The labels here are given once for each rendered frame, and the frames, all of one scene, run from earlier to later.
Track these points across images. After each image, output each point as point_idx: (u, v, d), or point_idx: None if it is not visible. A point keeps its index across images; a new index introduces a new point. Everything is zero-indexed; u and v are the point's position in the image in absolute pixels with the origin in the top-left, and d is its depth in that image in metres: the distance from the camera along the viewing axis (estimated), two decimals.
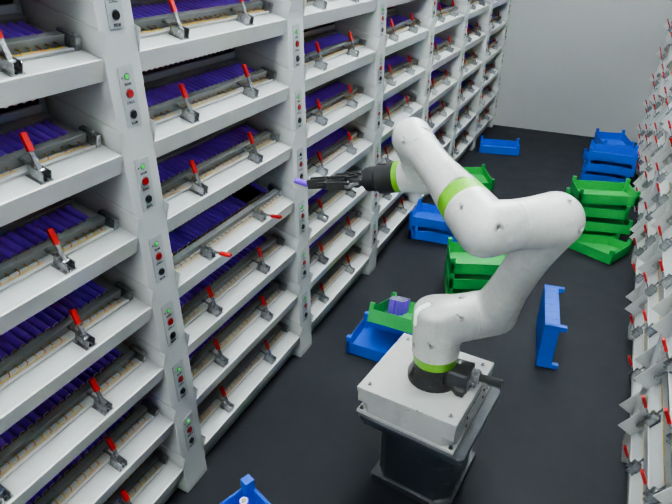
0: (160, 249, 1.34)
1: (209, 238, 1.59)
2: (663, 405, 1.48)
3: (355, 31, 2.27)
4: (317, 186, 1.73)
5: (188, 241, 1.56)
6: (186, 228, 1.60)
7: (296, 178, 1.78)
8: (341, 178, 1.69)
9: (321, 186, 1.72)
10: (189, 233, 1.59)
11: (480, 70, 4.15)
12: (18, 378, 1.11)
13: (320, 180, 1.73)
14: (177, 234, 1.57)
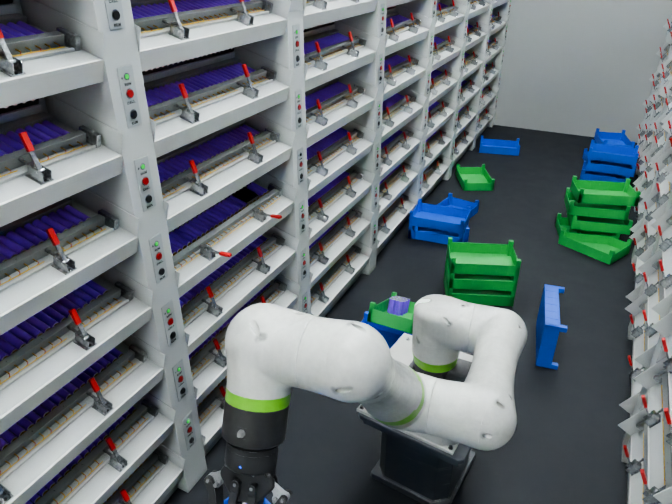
0: (160, 249, 1.34)
1: (209, 238, 1.59)
2: (663, 405, 1.48)
3: (355, 31, 2.27)
4: None
5: (188, 241, 1.56)
6: (186, 228, 1.60)
7: (249, 185, 1.88)
8: None
9: None
10: (189, 233, 1.59)
11: (480, 70, 4.15)
12: (18, 378, 1.11)
13: None
14: (177, 234, 1.57)
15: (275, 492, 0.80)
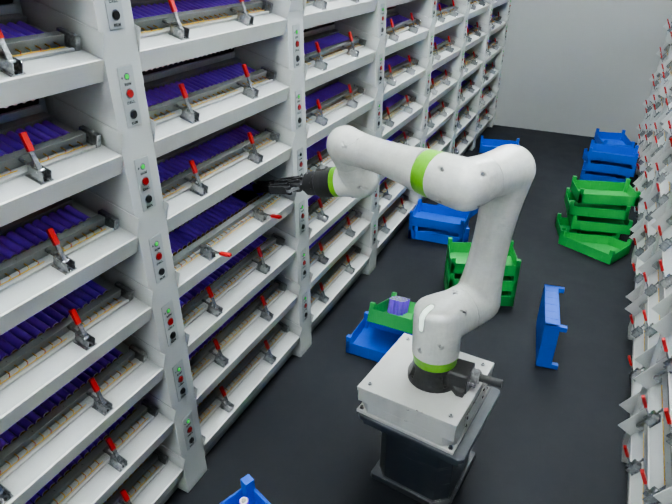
0: (160, 249, 1.34)
1: (209, 238, 1.59)
2: (663, 405, 1.48)
3: (355, 31, 2.27)
4: (262, 190, 1.81)
5: (188, 241, 1.56)
6: (186, 228, 1.60)
7: (249, 185, 1.88)
8: (284, 182, 1.77)
9: (266, 190, 1.80)
10: (189, 233, 1.59)
11: (480, 70, 4.15)
12: (18, 378, 1.11)
13: (265, 184, 1.80)
14: (177, 234, 1.57)
15: None
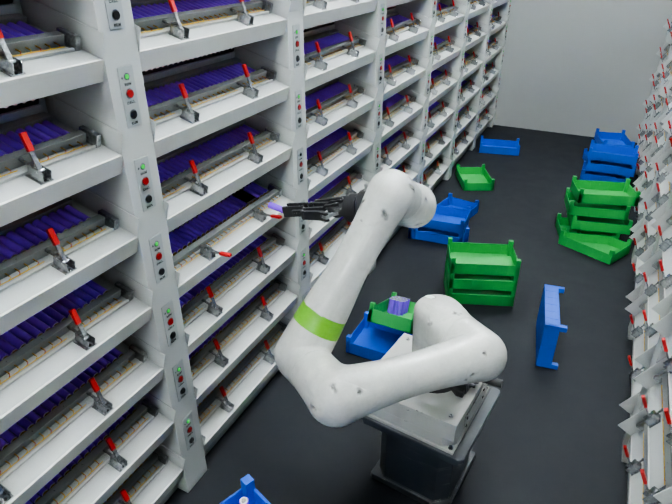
0: (160, 249, 1.34)
1: (209, 238, 1.59)
2: (663, 405, 1.48)
3: (355, 31, 2.27)
4: (293, 214, 1.51)
5: (188, 241, 1.56)
6: (186, 228, 1.60)
7: (249, 185, 1.88)
8: (320, 206, 1.48)
9: (298, 214, 1.51)
10: (189, 233, 1.59)
11: (480, 70, 4.15)
12: (18, 378, 1.11)
13: (297, 207, 1.51)
14: (177, 234, 1.57)
15: None
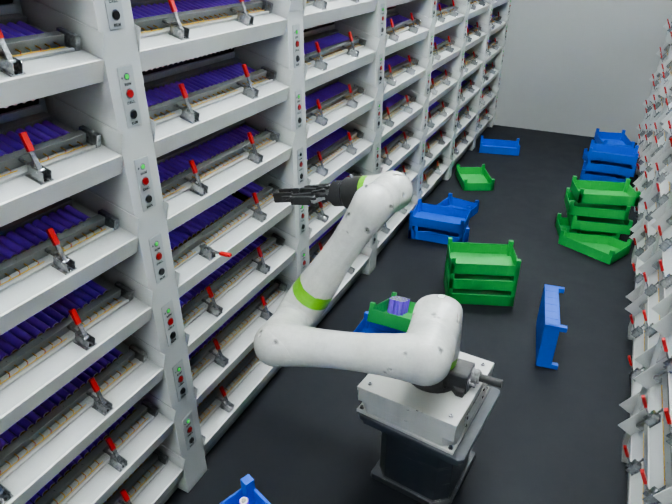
0: (160, 249, 1.34)
1: (205, 235, 1.60)
2: (663, 405, 1.48)
3: (355, 31, 2.27)
4: None
5: (184, 239, 1.56)
6: (181, 226, 1.61)
7: None
8: None
9: (298, 190, 1.70)
10: (185, 231, 1.60)
11: (480, 70, 4.15)
12: (18, 378, 1.11)
13: None
14: (173, 232, 1.58)
15: (318, 197, 1.59)
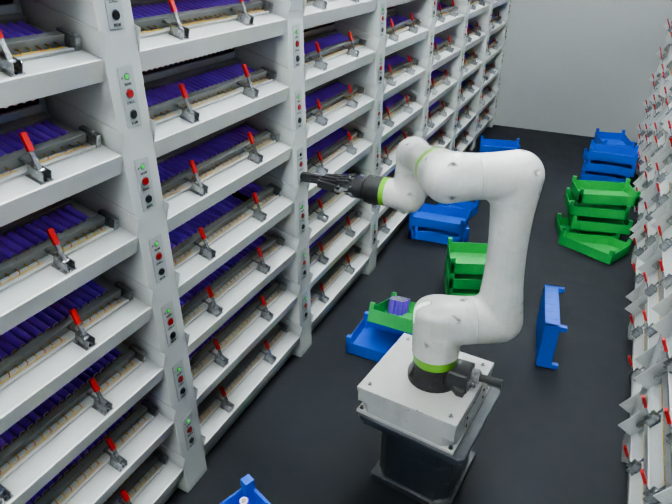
0: (160, 249, 1.34)
1: None
2: (663, 405, 1.48)
3: (355, 31, 2.27)
4: None
5: (183, 238, 1.56)
6: (181, 226, 1.61)
7: None
8: None
9: None
10: (184, 231, 1.60)
11: (480, 70, 4.15)
12: (18, 378, 1.11)
13: None
14: (172, 232, 1.58)
15: (341, 188, 1.81)
